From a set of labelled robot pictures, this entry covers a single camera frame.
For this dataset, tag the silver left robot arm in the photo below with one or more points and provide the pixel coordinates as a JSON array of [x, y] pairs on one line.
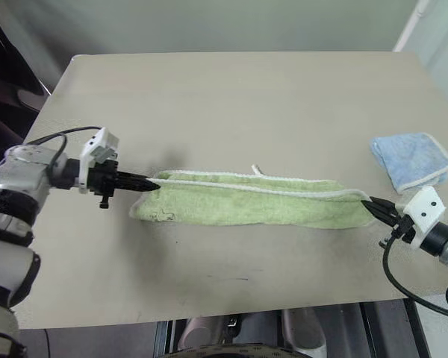
[[16, 179]]

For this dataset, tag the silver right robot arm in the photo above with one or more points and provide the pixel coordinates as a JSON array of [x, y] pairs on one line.
[[446, 242]]

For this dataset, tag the green terry towel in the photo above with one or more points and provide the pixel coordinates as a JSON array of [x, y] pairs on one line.
[[246, 203]]

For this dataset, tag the blue folded towel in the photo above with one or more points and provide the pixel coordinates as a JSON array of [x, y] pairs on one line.
[[412, 160]]

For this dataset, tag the grey rounded shape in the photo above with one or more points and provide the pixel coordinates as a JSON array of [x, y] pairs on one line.
[[201, 332]]

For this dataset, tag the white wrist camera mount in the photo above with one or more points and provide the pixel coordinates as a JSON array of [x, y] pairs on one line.
[[97, 143], [425, 209]]

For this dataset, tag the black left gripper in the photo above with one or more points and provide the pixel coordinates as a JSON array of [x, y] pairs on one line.
[[102, 179]]

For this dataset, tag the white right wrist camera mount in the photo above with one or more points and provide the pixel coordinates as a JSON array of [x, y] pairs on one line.
[[425, 209]]

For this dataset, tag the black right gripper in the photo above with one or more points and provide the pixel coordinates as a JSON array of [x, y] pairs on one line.
[[405, 227]]

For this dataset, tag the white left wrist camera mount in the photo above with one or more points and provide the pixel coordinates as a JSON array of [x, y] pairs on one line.
[[97, 143]]

